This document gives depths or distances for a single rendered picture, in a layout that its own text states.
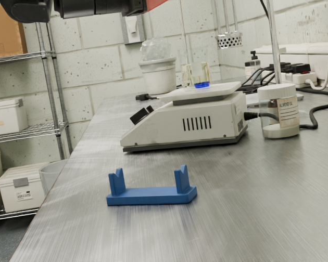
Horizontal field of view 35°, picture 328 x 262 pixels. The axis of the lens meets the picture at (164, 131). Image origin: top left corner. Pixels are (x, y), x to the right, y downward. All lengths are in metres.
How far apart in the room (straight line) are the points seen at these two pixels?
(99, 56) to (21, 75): 0.50
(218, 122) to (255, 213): 0.34
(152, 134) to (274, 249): 0.47
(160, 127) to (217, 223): 0.38
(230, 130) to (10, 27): 2.31
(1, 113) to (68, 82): 0.49
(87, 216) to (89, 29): 2.78
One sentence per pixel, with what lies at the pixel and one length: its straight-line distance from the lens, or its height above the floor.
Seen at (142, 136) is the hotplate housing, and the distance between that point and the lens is 0.86.
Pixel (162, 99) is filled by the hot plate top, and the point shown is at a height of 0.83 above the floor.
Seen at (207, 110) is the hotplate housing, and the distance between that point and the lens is 0.82.
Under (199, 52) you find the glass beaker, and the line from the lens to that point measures 0.86.
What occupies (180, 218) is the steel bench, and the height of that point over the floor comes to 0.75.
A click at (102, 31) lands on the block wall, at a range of 3.30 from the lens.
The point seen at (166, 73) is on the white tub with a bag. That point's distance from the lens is 1.89.
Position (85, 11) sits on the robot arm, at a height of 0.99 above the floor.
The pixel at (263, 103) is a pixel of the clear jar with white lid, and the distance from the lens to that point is 0.82.
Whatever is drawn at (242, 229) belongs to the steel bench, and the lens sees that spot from 0.47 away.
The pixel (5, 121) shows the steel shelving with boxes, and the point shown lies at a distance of 3.09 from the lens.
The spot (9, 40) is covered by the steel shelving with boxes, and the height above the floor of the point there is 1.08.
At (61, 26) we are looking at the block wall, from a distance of 3.32.
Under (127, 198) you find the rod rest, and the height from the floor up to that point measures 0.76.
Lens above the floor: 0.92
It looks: 9 degrees down
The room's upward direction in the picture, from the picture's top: 9 degrees counter-clockwise
